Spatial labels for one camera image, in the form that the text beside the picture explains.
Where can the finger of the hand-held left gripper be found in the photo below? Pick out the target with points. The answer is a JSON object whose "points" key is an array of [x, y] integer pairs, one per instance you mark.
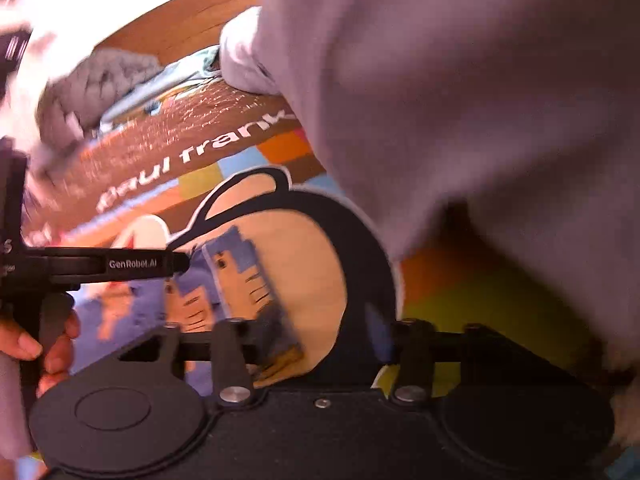
{"points": [[125, 263]]}

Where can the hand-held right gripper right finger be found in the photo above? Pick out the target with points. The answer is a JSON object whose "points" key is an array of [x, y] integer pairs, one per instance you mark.
{"points": [[412, 350]]}

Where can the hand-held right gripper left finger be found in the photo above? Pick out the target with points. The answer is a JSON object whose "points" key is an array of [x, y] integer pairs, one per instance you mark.
{"points": [[277, 335]]}

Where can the blue pants with orange print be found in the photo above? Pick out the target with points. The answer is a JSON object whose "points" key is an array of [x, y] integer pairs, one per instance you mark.
{"points": [[150, 305]]}

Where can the person's left forearm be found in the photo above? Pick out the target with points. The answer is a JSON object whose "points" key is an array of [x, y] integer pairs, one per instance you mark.
{"points": [[12, 410]]}

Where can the person's left hand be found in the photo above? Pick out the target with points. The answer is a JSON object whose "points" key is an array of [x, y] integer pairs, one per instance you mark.
{"points": [[57, 350]]}

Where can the grey knit cloth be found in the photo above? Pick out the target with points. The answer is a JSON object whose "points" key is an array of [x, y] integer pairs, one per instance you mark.
{"points": [[100, 85]]}

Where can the black item with white marks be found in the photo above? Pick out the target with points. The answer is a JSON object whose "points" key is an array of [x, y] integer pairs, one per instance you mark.
{"points": [[12, 52]]}

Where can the printed blanket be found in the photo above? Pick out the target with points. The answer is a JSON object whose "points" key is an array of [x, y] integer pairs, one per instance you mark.
{"points": [[215, 110]]}

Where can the light lilac garment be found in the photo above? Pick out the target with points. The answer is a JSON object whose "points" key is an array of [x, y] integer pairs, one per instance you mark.
{"points": [[450, 100]]}

